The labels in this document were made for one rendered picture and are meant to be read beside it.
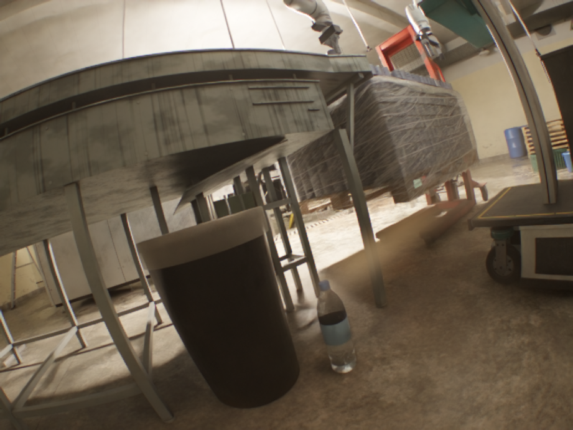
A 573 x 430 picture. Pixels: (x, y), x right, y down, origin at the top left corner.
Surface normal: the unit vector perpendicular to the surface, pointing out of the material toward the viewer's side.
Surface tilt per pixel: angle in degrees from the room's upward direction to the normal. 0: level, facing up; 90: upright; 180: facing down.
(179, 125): 90
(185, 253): 90
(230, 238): 91
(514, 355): 0
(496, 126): 90
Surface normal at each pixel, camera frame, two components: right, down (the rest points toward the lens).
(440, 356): -0.27, -0.96
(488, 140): -0.84, 0.27
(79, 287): 0.47, -0.07
